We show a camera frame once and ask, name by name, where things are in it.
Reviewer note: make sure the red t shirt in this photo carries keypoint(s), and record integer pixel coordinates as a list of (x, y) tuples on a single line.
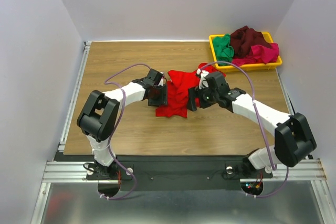
[(177, 93)]

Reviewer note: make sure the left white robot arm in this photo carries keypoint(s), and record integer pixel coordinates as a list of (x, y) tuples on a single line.
[(102, 112)]

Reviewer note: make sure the maroon t shirt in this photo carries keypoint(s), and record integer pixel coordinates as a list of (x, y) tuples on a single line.
[(244, 38)]

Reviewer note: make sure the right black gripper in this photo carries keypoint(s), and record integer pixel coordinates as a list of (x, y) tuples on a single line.
[(193, 98)]

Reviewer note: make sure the green t shirt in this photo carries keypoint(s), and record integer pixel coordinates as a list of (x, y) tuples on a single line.
[(222, 48)]

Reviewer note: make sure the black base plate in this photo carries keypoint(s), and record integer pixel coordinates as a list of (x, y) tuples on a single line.
[(169, 173)]

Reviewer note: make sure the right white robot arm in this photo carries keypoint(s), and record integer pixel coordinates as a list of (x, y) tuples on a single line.
[(293, 138)]

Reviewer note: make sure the magenta t shirt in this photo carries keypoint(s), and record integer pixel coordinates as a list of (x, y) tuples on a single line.
[(259, 54)]

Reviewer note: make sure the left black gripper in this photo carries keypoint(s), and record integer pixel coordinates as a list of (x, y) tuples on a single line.
[(163, 99)]

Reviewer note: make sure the aluminium frame rail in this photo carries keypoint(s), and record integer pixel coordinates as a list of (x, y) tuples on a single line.
[(68, 171)]

